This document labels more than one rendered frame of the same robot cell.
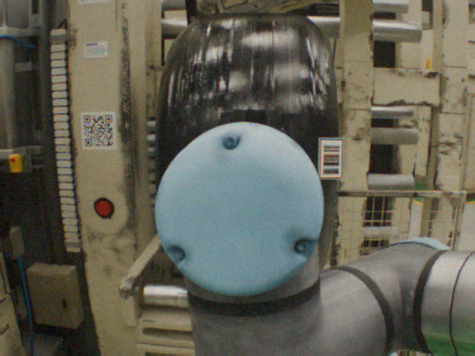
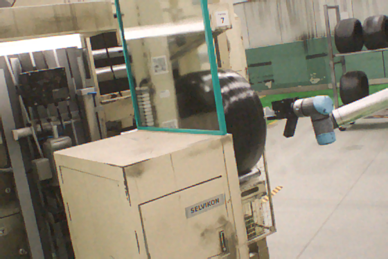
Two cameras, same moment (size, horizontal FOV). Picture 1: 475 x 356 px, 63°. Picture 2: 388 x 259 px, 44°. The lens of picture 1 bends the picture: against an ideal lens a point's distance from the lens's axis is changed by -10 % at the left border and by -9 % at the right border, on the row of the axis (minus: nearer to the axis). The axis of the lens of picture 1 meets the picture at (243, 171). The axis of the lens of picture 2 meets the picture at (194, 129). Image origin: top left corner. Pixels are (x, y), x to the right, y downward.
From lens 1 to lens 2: 1.85 m
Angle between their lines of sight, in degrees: 39
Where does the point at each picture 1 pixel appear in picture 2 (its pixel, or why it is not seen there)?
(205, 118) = (235, 109)
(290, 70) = (248, 89)
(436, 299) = (337, 115)
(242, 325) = (327, 119)
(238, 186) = (328, 100)
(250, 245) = (330, 106)
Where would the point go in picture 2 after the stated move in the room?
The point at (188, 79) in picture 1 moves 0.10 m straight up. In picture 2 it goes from (224, 97) to (222, 76)
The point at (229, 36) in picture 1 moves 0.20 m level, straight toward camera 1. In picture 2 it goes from (224, 82) to (256, 78)
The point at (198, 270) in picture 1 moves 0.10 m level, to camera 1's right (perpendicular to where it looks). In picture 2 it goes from (326, 111) to (341, 106)
